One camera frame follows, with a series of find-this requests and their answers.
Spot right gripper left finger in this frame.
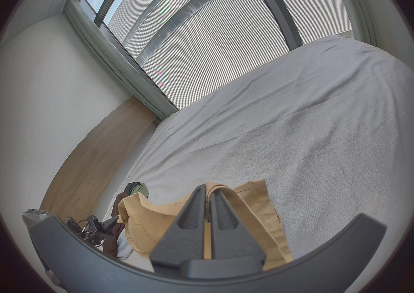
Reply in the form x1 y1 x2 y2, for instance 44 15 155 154
150 184 207 268

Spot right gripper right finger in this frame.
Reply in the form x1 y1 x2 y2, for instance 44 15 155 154
209 188 268 271

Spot mustard yellow shorts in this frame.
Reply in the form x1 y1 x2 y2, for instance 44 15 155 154
117 179 293 263

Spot bed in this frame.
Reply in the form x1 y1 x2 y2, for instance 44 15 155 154
39 35 414 273

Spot brown waffle garment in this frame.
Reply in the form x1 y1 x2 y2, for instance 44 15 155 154
103 192 130 258

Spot white garment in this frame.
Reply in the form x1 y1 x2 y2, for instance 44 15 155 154
116 230 152 263

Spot green garment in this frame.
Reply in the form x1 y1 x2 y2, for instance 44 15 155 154
131 185 150 198

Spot grey-green curtain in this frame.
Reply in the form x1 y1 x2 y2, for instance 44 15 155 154
336 0 379 48
65 0 178 121

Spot window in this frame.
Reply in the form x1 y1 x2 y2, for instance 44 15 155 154
81 0 353 111

